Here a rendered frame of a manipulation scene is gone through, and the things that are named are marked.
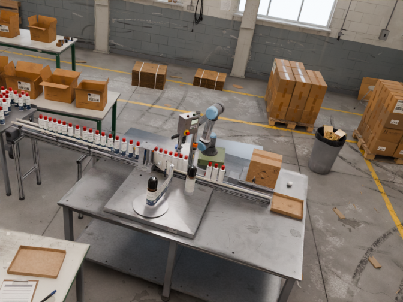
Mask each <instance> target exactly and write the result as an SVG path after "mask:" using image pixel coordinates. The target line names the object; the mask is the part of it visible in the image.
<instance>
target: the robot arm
mask: <svg viewBox="0 0 403 302"><path fill-rule="evenodd" d="M224 110H225V107H224V104H222V103H220V102H218V103H216V104H214V105H212V106H211V107H209V108H208V109H207V110H206V113H205V114H204V115H203V116H201V117H200V121H199V126H201V125H202V124H204V123H205V122H206V124H205V127H204V131H203V134H202V135H201V136H200V139H199V141H198V142H197V143H198V146H197V148H198V150H201V151H203V153H204V154H206V155H214V154H216V147H215V145H216V133H214V132H212V130H213V127H214V124H215V121H217V120H218V117H219V115H220V114H222V113H223V112H224ZM179 136H180V134H176V135H172V136H171V139H175V138H178V145H179ZM185 141H186V136H184V137H182V144H185ZM177 150H178V147H177Z"/></svg>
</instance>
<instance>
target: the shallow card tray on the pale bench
mask: <svg viewBox="0 0 403 302"><path fill-rule="evenodd" d="M65 256H66V250H62V249H53V248H47V247H35V246H24V245H20V246H19V248H18V250H17V252H16V254H15V256H14V258H13V260H12V262H11V264H10V265H9V267H8V269H7V274H15V275H21V276H34V277H46V278H52V279H57V277H58V274H59V272H60V269H61V267H62V264H63V261H64V259H65Z"/></svg>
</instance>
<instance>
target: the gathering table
mask: <svg viewBox="0 0 403 302"><path fill-rule="evenodd" d="M36 112H37V105H34V104H31V110H26V109H25V108H24V111H19V108H15V106H14V105H11V112H8V113H9V116H8V117H4V119H5V125H0V158H1V165H2V172H3V177H4V183H5V191H6V193H7V194H6V196H10V195H11V193H10V192H11V188H10V181H9V176H8V168H7V161H6V156H5V149H4V141H3V136H2V133H4V132H5V130H6V129H8V128H9V127H10V126H11V125H12V124H13V123H11V121H13V122H19V123H20V122H21V121H18V120H16V118H18V119H22V120H25V119H26V118H27V117H29V119H32V123H34V113H36ZM31 141H32V139H31ZM32 152H33V159H34V151H33V145H32ZM34 164H35V162H34Z"/></svg>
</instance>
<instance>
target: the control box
mask: <svg viewBox="0 0 403 302"><path fill-rule="evenodd" d="M193 113H194V112H190V113H185V114H180V115H179V121H178V130H177V133H178V134H180V135H181V136H183V137H184V136H186V132H189V133H190V134H189V135H191V134H195V133H197V128H195V129H191V130H190V126H193V125H198V123H196V124H193V125H191V120H192V119H196V118H199V116H198V115H195V116H193ZM187 115H189V116H190V117H189V118H187Z"/></svg>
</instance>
